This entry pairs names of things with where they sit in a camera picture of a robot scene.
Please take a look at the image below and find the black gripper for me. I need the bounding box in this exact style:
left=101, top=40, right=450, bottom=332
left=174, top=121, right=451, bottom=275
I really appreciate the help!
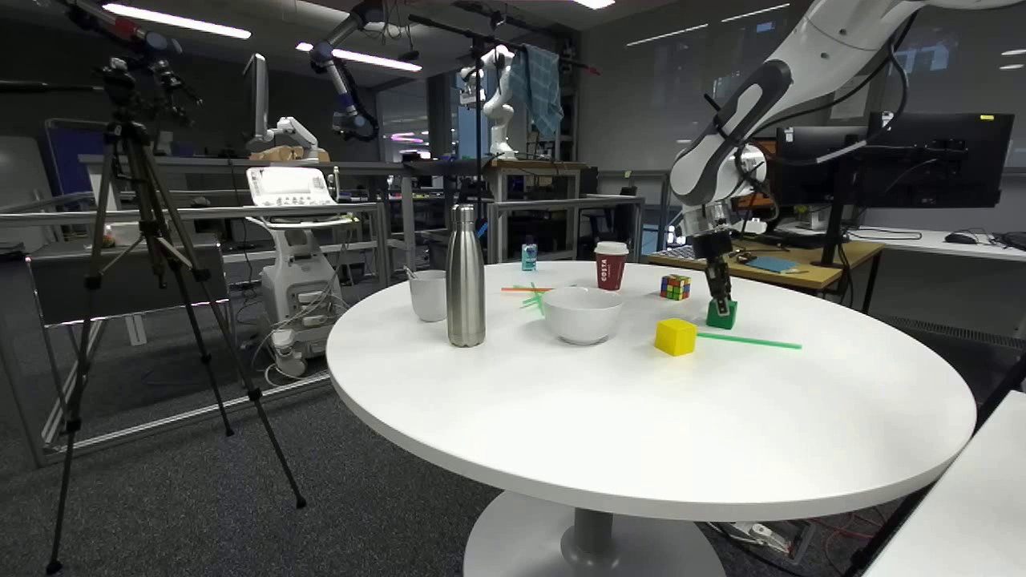
left=689, top=227, right=740, bottom=316

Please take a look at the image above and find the green block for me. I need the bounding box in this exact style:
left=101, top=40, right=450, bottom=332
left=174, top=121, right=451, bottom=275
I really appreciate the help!
left=704, top=297, right=740, bottom=332

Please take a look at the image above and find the yellow block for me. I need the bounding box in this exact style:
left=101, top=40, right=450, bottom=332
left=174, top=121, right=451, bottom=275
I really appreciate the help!
left=652, top=313, right=699, bottom=359

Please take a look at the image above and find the teal flat pad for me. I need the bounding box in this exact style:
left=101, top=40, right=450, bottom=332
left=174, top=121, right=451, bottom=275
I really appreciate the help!
left=747, top=254, right=802, bottom=275

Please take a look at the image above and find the long green straw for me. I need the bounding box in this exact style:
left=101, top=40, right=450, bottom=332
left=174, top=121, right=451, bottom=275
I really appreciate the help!
left=696, top=326, right=805, bottom=353

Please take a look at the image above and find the red cup white lid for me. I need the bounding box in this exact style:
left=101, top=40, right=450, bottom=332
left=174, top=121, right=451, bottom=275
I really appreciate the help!
left=594, top=242, right=631, bottom=296

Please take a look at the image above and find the white bowl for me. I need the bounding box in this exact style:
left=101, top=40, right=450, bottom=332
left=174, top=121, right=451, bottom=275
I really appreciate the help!
left=541, top=282, right=625, bottom=345

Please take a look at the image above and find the wooden top metal table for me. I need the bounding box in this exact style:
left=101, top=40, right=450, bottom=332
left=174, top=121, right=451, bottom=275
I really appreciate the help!
left=481, top=157, right=587, bottom=267

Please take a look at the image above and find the white desk with mouse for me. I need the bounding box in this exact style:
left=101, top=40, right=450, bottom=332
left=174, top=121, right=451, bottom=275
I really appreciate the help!
left=846, top=226, right=1026, bottom=323

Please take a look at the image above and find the wide black monitor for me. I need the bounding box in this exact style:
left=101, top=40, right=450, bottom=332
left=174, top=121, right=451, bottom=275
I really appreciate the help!
left=772, top=109, right=1016, bottom=268

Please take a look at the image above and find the stainless steel bottle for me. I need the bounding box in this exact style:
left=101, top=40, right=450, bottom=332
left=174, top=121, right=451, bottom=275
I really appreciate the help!
left=442, top=203, right=487, bottom=351

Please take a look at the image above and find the teal hanging cloth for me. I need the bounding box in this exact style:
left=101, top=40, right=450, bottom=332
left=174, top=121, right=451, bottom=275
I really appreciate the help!
left=519, top=41, right=566, bottom=141

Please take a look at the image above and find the white mug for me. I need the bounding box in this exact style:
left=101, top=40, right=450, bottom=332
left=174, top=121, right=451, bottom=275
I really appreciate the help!
left=406, top=267, right=450, bottom=326

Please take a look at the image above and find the white side table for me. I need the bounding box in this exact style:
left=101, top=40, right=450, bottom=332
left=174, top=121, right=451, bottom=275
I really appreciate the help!
left=861, top=387, right=1026, bottom=577

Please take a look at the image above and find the white medical cart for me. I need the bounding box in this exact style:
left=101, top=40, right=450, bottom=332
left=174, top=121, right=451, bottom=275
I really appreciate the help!
left=240, top=112, right=362, bottom=381

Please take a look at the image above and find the ceiling light strip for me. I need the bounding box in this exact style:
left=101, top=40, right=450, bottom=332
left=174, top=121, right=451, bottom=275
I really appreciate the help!
left=101, top=0, right=252, bottom=41
left=294, top=40, right=426, bottom=76

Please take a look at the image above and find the grey metal table frame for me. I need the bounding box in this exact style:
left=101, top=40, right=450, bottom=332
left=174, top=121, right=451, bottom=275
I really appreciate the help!
left=485, top=191, right=647, bottom=267

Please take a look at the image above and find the white table pedestal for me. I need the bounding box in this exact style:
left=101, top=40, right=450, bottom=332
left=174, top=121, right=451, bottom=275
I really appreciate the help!
left=459, top=491, right=731, bottom=577

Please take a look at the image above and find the black camera tripod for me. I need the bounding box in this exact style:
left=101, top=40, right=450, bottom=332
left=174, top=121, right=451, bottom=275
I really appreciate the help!
left=41, top=0, right=310, bottom=577

